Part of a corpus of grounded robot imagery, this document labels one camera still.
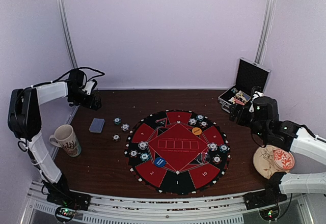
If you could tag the clear round dealer button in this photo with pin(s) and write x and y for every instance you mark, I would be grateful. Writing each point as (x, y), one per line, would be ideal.
(203, 158)

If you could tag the right aluminium frame post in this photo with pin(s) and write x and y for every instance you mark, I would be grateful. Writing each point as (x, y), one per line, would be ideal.
(268, 16)

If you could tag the white floral ceramic mug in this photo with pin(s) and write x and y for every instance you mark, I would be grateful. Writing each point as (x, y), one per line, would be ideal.
(64, 137)

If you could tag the orange patterned small plate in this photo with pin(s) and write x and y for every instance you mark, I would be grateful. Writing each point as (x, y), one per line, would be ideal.
(283, 160)

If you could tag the round red black poker mat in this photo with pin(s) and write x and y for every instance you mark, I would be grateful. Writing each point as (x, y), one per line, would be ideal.
(182, 174)

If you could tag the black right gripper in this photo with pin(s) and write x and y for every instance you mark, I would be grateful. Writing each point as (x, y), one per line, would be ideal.
(234, 114)

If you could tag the left aluminium frame post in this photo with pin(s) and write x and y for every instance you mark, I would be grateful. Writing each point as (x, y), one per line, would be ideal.
(66, 32)

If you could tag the orange big blind button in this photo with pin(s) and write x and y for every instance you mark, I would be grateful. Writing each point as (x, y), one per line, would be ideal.
(197, 131)

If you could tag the green chips stack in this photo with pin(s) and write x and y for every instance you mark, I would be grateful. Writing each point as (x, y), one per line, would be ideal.
(223, 148)
(199, 118)

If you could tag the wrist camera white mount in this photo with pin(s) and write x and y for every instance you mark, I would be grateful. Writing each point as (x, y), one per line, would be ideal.
(90, 86)
(256, 92)

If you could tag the black triangular all-in marker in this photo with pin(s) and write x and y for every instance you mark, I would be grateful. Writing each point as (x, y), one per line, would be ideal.
(162, 122)

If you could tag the cream floral plate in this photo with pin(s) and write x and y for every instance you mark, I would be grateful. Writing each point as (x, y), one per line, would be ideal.
(263, 161)

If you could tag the green poker chip stack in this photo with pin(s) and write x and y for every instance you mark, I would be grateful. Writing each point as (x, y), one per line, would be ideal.
(117, 121)

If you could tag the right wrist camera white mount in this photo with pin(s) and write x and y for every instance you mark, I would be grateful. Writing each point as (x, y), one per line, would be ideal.
(256, 92)

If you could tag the blue cream poker chip stack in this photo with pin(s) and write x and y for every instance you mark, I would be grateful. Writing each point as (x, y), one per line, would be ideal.
(125, 127)

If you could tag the aluminium poker case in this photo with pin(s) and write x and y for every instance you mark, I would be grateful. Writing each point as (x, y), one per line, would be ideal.
(250, 76)

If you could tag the blue small blind button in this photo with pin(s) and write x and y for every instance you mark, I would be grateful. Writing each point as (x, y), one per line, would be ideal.
(159, 162)

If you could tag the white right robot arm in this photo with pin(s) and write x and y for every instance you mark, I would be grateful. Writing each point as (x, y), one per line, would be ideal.
(262, 117)

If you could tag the aluminium frame post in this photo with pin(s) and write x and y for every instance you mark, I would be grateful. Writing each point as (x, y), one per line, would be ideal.
(66, 32)
(268, 16)

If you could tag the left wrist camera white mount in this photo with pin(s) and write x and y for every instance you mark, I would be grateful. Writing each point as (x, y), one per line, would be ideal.
(90, 86)

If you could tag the red black poker chip stack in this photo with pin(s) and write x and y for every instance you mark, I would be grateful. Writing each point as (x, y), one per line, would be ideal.
(116, 137)

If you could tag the red black chips stack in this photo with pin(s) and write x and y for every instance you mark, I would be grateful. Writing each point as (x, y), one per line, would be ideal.
(217, 159)
(203, 124)

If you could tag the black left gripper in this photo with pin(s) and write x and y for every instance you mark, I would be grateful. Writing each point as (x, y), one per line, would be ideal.
(89, 104)

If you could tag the blue cream chips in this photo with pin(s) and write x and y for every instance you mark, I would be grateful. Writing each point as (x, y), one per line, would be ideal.
(143, 145)

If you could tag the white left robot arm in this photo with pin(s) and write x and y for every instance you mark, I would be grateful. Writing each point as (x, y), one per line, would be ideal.
(24, 120)

